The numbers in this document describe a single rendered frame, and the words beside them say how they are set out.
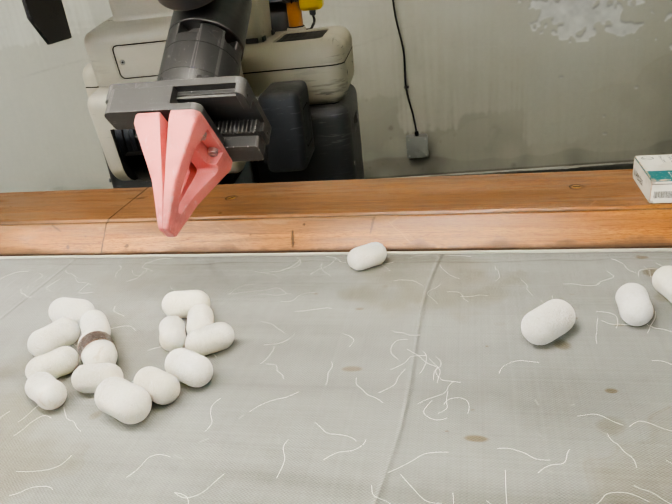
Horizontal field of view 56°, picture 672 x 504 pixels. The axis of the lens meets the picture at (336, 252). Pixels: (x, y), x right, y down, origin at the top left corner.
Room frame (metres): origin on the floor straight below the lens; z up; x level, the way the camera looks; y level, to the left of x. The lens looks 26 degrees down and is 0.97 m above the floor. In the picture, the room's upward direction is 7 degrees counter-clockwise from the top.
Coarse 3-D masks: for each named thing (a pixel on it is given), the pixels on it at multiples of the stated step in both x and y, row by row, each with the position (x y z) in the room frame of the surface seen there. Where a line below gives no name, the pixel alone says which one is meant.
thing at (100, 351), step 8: (88, 344) 0.35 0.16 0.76; (96, 344) 0.35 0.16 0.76; (104, 344) 0.35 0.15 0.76; (112, 344) 0.35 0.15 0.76; (88, 352) 0.34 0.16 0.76; (96, 352) 0.34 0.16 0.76; (104, 352) 0.34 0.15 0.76; (112, 352) 0.35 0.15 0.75; (88, 360) 0.34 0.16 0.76; (96, 360) 0.34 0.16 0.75; (104, 360) 0.34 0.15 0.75; (112, 360) 0.34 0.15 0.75
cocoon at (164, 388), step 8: (144, 368) 0.32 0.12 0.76; (152, 368) 0.32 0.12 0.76; (136, 376) 0.31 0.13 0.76; (144, 376) 0.31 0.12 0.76; (152, 376) 0.31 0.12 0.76; (160, 376) 0.31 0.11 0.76; (168, 376) 0.31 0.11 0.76; (136, 384) 0.31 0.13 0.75; (144, 384) 0.31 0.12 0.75; (152, 384) 0.30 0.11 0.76; (160, 384) 0.30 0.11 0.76; (168, 384) 0.30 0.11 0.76; (176, 384) 0.31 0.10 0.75; (152, 392) 0.30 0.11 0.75; (160, 392) 0.30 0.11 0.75; (168, 392) 0.30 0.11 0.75; (176, 392) 0.30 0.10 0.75; (152, 400) 0.30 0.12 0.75; (160, 400) 0.30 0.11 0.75; (168, 400) 0.30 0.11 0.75
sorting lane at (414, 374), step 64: (0, 256) 0.56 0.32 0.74; (64, 256) 0.54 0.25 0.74; (128, 256) 0.52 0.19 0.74; (192, 256) 0.51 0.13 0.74; (256, 256) 0.49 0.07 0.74; (320, 256) 0.48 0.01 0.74; (448, 256) 0.45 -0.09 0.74; (512, 256) 0.44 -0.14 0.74; (576, 256) 0.43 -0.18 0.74; (640, 256) 0.41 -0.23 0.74; (0, 320) 0.43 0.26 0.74; (128, 320) 0.41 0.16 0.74; (256, 320) 0.39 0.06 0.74; (320, 320) 0.38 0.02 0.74; (384, 320) 0.37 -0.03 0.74; (448, 320) 0.36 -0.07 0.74; (512, 320) 0.35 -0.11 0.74; (576, 320) 0.34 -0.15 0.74; (0, 384) 0.35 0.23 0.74; (64, 384) 0.34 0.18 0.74; (256, 384) 0.31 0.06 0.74; (320, 384) 0.31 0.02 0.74; (384, 384) 0.30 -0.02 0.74; (448, 384) 0.29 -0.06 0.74; (512, 384) 0.29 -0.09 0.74; (576, 384) 0.28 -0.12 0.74; (640, 384) 0.27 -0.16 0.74; (0, 448) 0.28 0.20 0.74; (64, 448) 0.28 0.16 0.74; (128, 448) 0.27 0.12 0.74; (192, 448) 0.26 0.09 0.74; (256, 448) 0.26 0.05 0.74; (320, 448) 0.25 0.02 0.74; (384, 448) 0.25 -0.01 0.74; (448, 448) 0.24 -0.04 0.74; (512, 448) 0.24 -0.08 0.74; (576, 448) 0.23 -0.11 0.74; (640, 448) 0.23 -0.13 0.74
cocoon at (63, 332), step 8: (56, 320) 0.39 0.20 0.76; (64, 320) 0.39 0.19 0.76; (72, 320) 0.39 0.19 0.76; (48, 328) 0.38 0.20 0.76; (56, 328) 0.38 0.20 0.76; (64, 328) 0.38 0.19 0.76; (72, 328) 0.38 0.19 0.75; (32, 336) 0.37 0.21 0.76; (40, 336) 0.37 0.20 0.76; (48, 336) 0.37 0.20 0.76; (56, 336) 0.37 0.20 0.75; (64, 336) 0.38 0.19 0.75; (72, 336) 0.38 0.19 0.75; (32, 344) 0.37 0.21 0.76; (40, 344) 0.37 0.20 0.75; (48, 344) 0.37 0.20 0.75; (56, 344) 0.37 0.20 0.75; (64, 344) 0.38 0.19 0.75; (32, 352) 0.37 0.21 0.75; (40, 352) 0.36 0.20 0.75
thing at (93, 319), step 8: (88, 312) 0.39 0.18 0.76; (96, 312) 0.39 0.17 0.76; (80, 320) 0.39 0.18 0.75; (88, 320) 0.38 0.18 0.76; (96, 320) 0.38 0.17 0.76; (104, 320) 0.39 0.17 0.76; (80, 328) 0.39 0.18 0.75; (88, 328) 0.38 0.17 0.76; (96, 328) 0.38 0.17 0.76; (104, 328) 0.38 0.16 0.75
